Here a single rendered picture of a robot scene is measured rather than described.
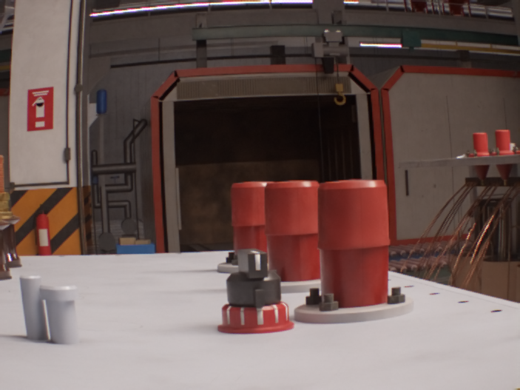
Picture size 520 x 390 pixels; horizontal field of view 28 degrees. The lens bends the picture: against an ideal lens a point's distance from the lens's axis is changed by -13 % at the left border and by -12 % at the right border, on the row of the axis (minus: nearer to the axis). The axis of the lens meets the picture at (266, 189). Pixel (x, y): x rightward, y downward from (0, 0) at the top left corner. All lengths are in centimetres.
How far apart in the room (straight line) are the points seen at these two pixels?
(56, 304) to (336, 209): 31
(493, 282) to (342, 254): 294
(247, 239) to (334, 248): 66
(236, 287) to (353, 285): 12
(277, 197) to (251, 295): 39
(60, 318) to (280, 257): 52
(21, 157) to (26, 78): 88
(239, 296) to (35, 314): 21
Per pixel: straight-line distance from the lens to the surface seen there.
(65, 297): 95
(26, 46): 1179
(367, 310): 107
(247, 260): 103
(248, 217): 174
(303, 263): 142
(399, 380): 73
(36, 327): 99
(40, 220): 1151
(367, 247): 109
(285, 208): 141
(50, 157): 1166
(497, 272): 399
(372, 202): 109
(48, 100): 1169
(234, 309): 104
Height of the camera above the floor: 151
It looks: 1 degrees down
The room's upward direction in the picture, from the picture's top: 3 degrees counter-clockwise
